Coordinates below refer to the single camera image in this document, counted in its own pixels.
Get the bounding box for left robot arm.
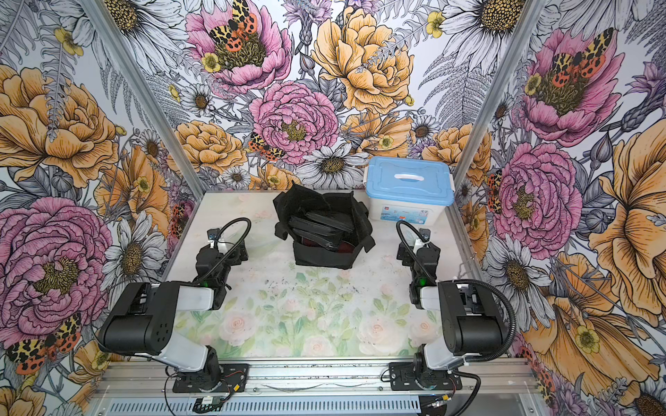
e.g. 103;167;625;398
96;218;251;393

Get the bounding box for black canvas bag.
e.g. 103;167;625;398
273;185;376;270

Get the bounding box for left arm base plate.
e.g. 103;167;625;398
172;363;250;393

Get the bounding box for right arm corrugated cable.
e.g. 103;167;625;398
394;219;519;363

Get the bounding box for aluminium front rail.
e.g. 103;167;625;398
93;356;538;399

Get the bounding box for black paddle case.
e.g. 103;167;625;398
288;211;355;253

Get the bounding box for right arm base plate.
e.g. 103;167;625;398
388;362;462;392

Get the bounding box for blue lid storage box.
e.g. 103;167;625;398
364;156;454;225

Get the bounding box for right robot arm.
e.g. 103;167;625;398
388;220;517;391

